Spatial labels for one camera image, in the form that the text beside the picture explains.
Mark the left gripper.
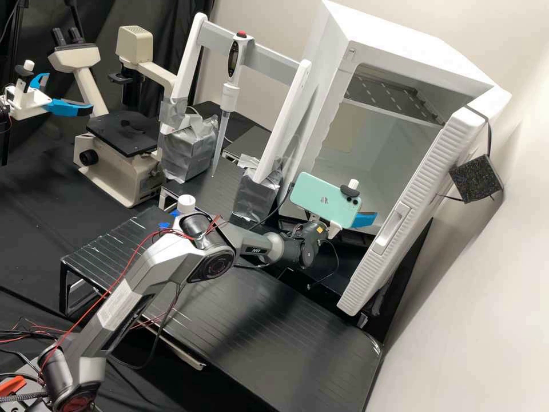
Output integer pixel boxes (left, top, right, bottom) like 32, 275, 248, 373
4, 72, 94, 120

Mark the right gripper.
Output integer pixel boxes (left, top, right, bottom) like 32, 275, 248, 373
327, 211, 379, 237

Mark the cream microscope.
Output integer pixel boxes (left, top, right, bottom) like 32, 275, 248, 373
47, 25, 181, 210

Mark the left phone holder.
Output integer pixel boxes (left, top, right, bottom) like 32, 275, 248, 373
15, 60, 37, 94

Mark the incubator door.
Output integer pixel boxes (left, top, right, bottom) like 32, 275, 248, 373
336, 87, 514, 318

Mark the white incubator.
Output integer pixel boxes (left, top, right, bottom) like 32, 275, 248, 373
279, 0, 497, 237

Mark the pipette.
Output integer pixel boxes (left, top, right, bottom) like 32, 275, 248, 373
212, 32, 254, 178

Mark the white pipette stand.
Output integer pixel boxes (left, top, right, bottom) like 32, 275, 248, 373
157, 11, 325, 225

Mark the right wrist camera phone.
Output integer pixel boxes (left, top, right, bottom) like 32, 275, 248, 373
289, 171, 364, 229

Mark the black cable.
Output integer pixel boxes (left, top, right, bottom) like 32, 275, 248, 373
245, 181, 297, 229
307, 238, 342, 289

